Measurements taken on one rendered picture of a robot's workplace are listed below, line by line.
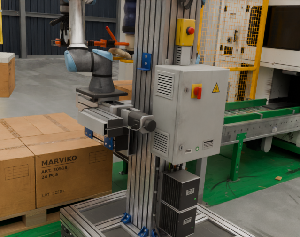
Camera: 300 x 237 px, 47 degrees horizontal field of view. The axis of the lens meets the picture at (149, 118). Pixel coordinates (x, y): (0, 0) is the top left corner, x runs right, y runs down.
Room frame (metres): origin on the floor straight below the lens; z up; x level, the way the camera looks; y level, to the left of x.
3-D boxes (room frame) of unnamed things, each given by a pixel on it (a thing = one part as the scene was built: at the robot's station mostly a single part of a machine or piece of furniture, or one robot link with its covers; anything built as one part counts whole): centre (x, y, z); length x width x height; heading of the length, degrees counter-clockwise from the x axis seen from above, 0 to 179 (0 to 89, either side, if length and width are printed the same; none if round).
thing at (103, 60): (2.00, 0.30, 1.20); 0.13 x 0.12 x 0.14; 111
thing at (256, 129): (3.15, -0.82, 0.50); 2.31 x 0.05 x 0.19; 126
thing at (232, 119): (3.40, -1.08, 0.60); 1.60 x 0.10 x 0.09; 126
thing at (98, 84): (2.01, 0.29, 1.09); 0.15 x 0.15 x 0.10
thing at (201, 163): (2.66, -0.45, 0.50); 0.07 x 0.07 x 1.00; 36
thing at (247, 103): (3.84, -0.76, 0.60); 1.60 x 0.10 x 0.09; 126
